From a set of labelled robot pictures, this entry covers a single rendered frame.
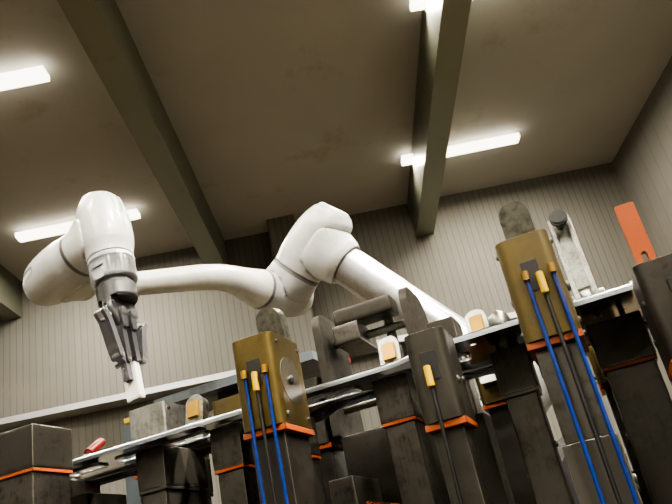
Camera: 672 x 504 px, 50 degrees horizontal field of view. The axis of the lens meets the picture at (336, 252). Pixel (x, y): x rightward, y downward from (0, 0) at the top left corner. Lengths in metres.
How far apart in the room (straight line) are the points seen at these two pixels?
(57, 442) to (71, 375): 7.01
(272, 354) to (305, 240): 0.92
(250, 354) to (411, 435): 0.24
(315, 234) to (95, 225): 0.57
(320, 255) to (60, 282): 0.61
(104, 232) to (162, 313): 6.58
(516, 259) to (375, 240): 7.23
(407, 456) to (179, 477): 0.37
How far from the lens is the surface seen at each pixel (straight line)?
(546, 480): 0.97
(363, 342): 1.28
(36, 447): 1.10
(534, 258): 0.79
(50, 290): 1.57
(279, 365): 0.89
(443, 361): 0.82
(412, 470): 0.97
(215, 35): 5.49
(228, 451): 1.08
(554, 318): 0.76
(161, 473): 1.14
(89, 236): 1.46
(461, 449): 0.81
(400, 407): 0.98
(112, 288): 1.40
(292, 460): 0.87
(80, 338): 8.22
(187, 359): 7.77
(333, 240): 1.77
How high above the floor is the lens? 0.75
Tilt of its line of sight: 25 degrees up
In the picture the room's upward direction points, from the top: 12 degrees counter-clockwise
